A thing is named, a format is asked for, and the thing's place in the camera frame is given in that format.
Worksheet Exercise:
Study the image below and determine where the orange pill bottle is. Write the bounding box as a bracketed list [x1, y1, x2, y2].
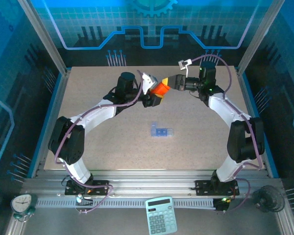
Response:
[149, 82, 171, 97]

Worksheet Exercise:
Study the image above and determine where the blue clear pill organizer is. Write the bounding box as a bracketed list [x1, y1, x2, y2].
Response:
[149, 121, 174, 138]

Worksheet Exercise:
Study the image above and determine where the aluminium mounting beam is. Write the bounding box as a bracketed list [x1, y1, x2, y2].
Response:
[22, 170, 282, 199]

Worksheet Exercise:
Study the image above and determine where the mint green calculator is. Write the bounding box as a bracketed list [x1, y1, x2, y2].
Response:
[145, 196, 178, 235]

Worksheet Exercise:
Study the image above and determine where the black controller box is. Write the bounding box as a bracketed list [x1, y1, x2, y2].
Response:
[213, 197, 230, 212]

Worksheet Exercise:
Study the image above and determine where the small circuit board with LED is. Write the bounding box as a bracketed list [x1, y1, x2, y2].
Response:
[75, 194, 94, 205]

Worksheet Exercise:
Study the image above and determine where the small black desk fan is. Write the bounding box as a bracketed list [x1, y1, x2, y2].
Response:
[252, 185, 286, 213]

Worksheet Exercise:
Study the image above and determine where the green alarm clock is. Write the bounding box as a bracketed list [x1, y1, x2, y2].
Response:
[10, 193, 37, 222]

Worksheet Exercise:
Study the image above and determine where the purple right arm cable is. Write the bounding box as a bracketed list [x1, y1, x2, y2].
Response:
[190, 54, 263, 213]

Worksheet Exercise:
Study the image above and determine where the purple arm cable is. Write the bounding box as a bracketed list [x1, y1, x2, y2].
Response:
[53, 70, 143, 215]
[190, 54, 263, 213]

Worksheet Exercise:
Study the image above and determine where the left wrist camera, white mount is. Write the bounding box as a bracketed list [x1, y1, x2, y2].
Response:
[141, 72, 160, 95]

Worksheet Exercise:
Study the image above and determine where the wrist camera, white mount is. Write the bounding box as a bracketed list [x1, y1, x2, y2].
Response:
[141, 72, 160, 95]
[178, 58, 193, 77]

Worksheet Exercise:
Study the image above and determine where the right wrist camera, white mount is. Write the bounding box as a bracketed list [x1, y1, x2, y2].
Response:
[178, 58, 193, 77]

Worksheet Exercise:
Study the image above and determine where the aluminium table side rail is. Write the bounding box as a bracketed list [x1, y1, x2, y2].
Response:
[26, 68, 72, 178]
[235, 67, 279, 178]

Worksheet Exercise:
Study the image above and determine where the aluminium frame post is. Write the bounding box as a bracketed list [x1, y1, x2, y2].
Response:
[17, 0, 71, 74]
[236, 0, 286, 74]

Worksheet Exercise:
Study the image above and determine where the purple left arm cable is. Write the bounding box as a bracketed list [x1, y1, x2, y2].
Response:
[53, 70, 143, 215]

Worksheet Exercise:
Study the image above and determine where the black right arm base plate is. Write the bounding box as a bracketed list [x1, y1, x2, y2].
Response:
[195, 180, 240, 196]

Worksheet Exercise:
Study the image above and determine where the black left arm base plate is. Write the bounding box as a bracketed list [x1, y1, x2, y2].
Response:
[64, 180, 110, 196]

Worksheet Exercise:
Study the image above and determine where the grey slotted cable duct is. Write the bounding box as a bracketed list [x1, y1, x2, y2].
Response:
[35, 198, 216, 209]

